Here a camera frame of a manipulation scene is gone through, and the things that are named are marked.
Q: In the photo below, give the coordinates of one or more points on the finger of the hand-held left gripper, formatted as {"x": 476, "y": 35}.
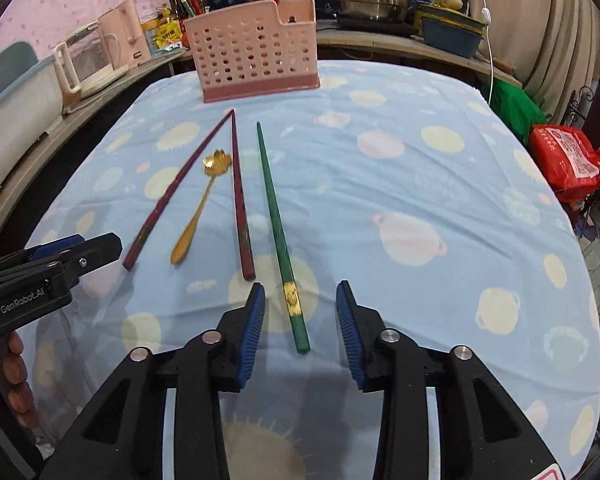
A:
{"x": 97, "y": 252}
{"x": 55, "y": 249}

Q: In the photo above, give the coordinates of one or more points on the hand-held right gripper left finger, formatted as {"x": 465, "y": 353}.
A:
{"x": 250, "y": 340}

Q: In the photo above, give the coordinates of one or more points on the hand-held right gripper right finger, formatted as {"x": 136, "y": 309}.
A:
{"x": 352, "y": 340}

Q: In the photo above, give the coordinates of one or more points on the dark red-brown chopstick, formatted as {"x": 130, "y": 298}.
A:
{"x": 142, "y": 237}

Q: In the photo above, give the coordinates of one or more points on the maroon chopstick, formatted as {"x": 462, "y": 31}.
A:
{"x": 242, "y": 220}

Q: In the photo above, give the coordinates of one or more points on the gold flower-shaped spoon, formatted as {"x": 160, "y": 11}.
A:
{"x": 217, "y": 162}

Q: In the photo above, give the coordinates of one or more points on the pink perforated utensil holder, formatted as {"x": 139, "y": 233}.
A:
{"x": 250, "y": 60}

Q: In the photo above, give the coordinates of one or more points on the person's left hand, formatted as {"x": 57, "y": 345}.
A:
{"x": 20, "y": 380}

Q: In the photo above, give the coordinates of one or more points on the white dish tub blue rim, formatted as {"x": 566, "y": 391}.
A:
{"x": 20, "y": 125}

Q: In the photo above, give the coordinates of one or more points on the blue planet-print tablecloth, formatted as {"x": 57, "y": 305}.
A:
{"x": 405, "y": 185}

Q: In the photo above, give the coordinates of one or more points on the glass kettle white base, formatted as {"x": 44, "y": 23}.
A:
{"x": 92, "y": 65}

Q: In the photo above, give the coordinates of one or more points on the pink kitchen appliance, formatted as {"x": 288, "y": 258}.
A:
{"x": 125, "y": 30}

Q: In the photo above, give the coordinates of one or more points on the oil bottle yellow label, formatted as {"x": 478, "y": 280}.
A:
{"x": 167, "y": 35}

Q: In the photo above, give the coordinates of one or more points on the red plastic bag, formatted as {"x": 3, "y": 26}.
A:
{"x": 565, "y": 160}

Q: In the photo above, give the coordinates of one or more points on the green plastic bag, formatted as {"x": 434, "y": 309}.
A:
{"x": 517, "y": 110}

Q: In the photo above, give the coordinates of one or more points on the stacked blue basins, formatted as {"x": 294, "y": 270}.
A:
{"x": 450, "y": 35}

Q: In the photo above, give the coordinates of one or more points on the yellow sponge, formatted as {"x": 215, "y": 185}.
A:
{"x": 447, "y": 1}

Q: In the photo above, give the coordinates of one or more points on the beige curtain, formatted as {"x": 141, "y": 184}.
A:
{"x": 540, "y": 20}

